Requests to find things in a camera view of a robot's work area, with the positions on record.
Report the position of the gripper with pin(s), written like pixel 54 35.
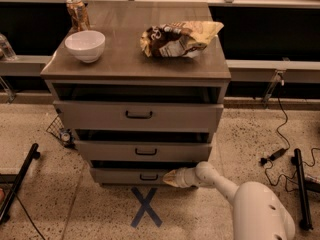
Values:
pixel 180 179

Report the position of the grey bottom drawer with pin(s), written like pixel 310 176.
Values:
pixel 132 172

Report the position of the grey drawer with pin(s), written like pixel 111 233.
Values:
pixel 143 151
pixel 132 172
pixel 156 117

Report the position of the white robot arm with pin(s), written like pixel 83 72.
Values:
pixel 258 214

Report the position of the grey middle drawer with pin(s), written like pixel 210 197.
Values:
pixel 143 151

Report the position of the grey drawer cabinet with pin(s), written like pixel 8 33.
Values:
pixel 124 73

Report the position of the grey top drawer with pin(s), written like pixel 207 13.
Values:
pixel 156 117

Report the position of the blue tape cross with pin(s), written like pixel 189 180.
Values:
pixel 145 207

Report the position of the crumpled chip bag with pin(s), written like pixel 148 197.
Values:
pixel 179 39

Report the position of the white ceramic bowl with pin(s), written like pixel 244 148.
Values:
pixel 86 46

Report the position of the clear plastic bottle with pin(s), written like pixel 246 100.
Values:
pixel 6 48

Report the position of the wire mesh basket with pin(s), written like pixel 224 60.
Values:
pixel 62 134

